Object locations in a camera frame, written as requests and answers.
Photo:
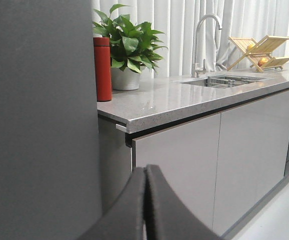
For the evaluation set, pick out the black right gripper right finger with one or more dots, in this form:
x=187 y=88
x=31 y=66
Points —
x=166 y=217

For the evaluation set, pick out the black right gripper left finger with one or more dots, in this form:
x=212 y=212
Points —
x=125 y=218

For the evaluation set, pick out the dark grey fridge door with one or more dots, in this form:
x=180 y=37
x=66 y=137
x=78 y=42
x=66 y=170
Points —
x=49 y=145

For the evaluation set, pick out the grey cabinet door left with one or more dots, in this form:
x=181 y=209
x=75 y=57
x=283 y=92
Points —
x=187 y=155

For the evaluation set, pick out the grey cabinet door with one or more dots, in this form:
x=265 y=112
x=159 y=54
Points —
x=187 y=155
x=252 y=152

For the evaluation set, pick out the grey cabinet door right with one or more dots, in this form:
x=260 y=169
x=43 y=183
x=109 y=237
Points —
x=252 y=152

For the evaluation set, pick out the grey stone countertop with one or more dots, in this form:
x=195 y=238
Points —
x=161 y=101

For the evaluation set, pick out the silver ribbed plant pot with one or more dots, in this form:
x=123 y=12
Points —
x=126 y=80

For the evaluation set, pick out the metal sink drain basket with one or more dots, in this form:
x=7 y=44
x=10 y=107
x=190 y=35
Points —
x=228 y=81

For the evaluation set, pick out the stainless steel sink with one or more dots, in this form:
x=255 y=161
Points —
x=201 y=81

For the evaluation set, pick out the green potted plant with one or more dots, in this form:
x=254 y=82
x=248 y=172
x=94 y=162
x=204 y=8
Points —
x=132 y=46

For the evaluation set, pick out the red thermos bottle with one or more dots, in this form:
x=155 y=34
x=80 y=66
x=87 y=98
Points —
x=102 y=62

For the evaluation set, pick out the red apple on rack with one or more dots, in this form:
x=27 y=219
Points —
x=262 y=61

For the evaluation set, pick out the wooden folding dish rack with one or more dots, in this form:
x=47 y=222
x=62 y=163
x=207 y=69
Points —
x=255 y=50

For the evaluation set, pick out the white curtain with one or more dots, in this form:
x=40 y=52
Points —
x=210 y=23

